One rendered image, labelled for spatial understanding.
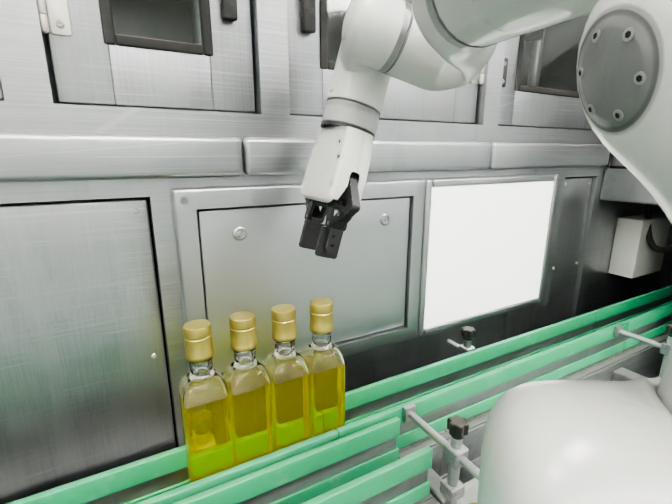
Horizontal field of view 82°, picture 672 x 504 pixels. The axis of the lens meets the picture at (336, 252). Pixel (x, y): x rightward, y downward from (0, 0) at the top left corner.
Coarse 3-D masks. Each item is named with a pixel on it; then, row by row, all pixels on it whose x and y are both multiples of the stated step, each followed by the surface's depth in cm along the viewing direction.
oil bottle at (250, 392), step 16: (240, 368) 52; (256, 368) 52; (240, 384) 51; (256, 384) 52; (240, 400) 51; (256, 400) 52; (240, 416) 51; (256, 416) 53; (272, 416) 54; (240, 432) 52; (256, 432) 53; (272, 432) 55; (240, 448) 52; (256, 448) 54; (272, 448) 55
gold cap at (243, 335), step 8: (240, 312) 52; (248, 312) 52; (232, 320) 50; (240, 320) 50; (248, 320) 50; (232, 328) 50; (240, 328) 50; (248, 328) 50; (232, 336) 51; (240, 336) 50; (248, 336) 51; (256, 336) 52; (232, 344) 51; (240, 344) 51; (248, 344) 51; (256, 344) 52
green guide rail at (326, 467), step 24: (360, 432) 58; (384, 432) 60; (312, 456) 54; (336, 456) 56; (360, 456) 59; (384, 456) 61; (240, 480) 50; (264, 480) 51; (288, 480) 53; (312, 480) 56; (336, 480) 57
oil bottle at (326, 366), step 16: (304, 352) 58; (320, 352) 56; (336, 352) 57; (320, 368) 56; (336, 368) 57; (320, 384) 56; (336, 384) 58; (320, 400) 57; (336, 400) 58; (320, 416) 58; (336, 416) 59; (320, 432) 58
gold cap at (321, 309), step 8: (312, 304) 55; (320, 304) 55; (328, 304) 55; (312, 312) 56; (320, 312) 55; (328, 312) 56; (312, 320) 56; (320, 320) 55; (328, 320) 56; (312, 328) 56; (320, 328) 56; (328, 328) 56
